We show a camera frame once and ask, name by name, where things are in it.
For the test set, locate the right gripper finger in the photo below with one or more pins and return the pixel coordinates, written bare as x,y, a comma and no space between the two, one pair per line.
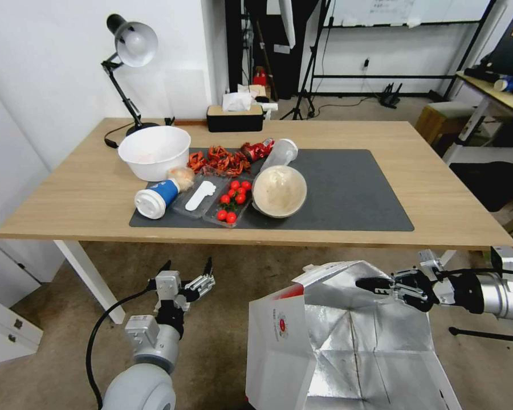
406,295
376,282

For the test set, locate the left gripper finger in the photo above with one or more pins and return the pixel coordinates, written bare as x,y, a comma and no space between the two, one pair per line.
164,268
203,284

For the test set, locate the white foil-lined delivery bag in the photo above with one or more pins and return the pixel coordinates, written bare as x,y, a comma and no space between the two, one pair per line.
278,354

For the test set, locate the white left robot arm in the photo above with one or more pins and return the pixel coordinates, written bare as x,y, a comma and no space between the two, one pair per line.
154,354

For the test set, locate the black bag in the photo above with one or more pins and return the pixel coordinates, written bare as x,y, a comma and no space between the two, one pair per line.
491,183

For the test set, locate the clear plastic tomato tray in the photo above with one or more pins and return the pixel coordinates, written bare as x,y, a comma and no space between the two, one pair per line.
211,218

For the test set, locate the black stand leg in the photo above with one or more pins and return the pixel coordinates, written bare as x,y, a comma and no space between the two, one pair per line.
487,333

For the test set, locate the blue paper cup white lid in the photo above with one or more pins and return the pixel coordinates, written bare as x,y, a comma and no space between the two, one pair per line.
164,192

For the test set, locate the white plastic spoon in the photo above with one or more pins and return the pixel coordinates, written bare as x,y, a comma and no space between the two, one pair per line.
198,196

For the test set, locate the dark grey desk mat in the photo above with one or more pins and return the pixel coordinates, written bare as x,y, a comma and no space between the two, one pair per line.
350,192

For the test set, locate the crumpled brown napkin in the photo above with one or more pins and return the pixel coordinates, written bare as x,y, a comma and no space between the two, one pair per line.
183,176

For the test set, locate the large white plastic bowl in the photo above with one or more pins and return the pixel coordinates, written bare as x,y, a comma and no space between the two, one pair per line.
154,166

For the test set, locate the wooden table with white legs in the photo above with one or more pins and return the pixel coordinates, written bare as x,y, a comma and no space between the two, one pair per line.
432,183

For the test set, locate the beige paper bowl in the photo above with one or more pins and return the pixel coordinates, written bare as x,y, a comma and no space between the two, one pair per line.
278,192

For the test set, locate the red crayfish shells pile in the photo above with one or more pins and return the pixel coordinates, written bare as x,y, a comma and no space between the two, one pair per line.
222,161

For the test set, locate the crushed red drink can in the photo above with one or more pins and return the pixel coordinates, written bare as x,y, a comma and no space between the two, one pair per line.
256,150

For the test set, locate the small black clip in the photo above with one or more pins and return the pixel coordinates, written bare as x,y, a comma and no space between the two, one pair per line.
169,121

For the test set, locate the clear plastic cup white lid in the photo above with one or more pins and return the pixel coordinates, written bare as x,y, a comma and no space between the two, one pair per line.
282,153

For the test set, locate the black tissue box wooden lid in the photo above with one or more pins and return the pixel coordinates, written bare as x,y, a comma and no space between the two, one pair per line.
235,122

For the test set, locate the wooden stool grey cushion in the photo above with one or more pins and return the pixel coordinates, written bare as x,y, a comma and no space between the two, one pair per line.
436,124

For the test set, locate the white drawer cabinet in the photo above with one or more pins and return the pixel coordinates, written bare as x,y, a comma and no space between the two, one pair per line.
4,337

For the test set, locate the white tissue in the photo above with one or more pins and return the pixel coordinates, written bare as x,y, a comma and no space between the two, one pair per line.
235,101

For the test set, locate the black router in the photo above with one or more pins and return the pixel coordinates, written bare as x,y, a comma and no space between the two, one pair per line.
391,100

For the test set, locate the small white gadget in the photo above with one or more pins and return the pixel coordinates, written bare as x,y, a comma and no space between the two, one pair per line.
270,106

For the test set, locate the black tripod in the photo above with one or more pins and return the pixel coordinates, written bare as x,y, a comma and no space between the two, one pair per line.
302,96

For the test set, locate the wooden side desk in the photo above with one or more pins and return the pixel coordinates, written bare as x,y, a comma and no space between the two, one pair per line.
483,87

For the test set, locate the red box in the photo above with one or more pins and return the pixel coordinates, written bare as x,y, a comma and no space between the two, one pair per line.
261,77

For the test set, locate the black device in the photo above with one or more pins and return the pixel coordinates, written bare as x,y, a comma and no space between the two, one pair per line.
481,72

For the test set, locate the black desk lamp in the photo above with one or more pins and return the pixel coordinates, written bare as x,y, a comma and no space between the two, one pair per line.
137,40

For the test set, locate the white fabric diffuser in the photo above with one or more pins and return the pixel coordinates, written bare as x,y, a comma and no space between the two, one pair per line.
287,25

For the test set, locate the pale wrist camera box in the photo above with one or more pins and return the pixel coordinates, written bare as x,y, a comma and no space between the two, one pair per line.
167,285
429,259

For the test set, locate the black wall plug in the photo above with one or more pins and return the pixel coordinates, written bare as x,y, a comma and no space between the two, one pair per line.
366,63

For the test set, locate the whiteboard with black frame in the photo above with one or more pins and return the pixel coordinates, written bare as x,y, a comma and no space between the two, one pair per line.
410,10

